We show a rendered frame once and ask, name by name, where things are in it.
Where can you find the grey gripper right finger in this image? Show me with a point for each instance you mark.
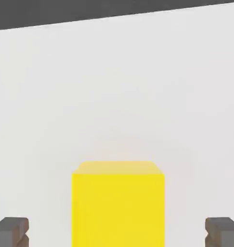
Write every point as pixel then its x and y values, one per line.
pixel 223 231

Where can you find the small yellow cube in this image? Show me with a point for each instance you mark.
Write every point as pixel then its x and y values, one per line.
pixel 118 208

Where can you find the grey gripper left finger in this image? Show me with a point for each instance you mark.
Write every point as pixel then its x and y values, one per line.
pixel 9 231

